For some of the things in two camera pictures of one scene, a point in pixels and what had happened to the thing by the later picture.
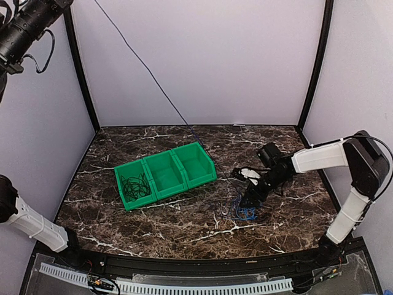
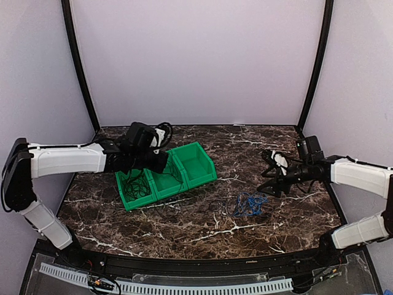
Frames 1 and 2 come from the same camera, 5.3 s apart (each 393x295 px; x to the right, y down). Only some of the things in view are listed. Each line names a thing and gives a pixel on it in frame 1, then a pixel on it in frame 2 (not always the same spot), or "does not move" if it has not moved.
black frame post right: [321, 62] does not move
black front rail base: [336, 267] does not move
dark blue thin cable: [165, 91] -> [176, 179]
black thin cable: [134, 187] does not move
